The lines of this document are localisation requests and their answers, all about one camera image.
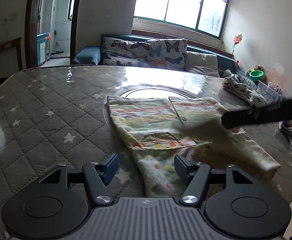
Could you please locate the colourful patterned baby garment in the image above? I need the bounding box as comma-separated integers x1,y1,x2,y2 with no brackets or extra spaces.
107,96,280,198

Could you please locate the clear plastic storage box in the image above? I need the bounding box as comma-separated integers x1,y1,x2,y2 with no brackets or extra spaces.
257,81,282,104

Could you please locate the white polka dot garment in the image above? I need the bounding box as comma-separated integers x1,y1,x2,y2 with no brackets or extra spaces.
222,77,268,107

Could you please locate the green plastic bowl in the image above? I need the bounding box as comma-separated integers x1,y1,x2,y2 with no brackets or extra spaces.
249,70,265,82

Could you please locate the teddy bear toy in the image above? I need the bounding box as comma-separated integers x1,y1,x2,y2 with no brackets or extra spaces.
246,65,267,82

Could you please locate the grey plush toy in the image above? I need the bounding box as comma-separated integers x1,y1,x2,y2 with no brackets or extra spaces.
222,69,241,82

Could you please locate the beige plain cushion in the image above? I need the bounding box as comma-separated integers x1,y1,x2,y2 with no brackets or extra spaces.
184,51,220,77

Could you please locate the blue sofa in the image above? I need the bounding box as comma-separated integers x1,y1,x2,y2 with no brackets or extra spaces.
72,33,284,100

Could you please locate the square butterfly print cushion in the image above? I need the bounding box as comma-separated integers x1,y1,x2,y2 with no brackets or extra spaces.
147,38,187,70

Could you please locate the long butterfly print pillow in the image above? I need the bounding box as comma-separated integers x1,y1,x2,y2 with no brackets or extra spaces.
102,37,151,67

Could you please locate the blue white small cabinet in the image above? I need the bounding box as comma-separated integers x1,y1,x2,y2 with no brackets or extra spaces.
36,33,51,66

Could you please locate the dark wooden sideboard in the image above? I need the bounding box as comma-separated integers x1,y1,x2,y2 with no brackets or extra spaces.
0,37,23,85

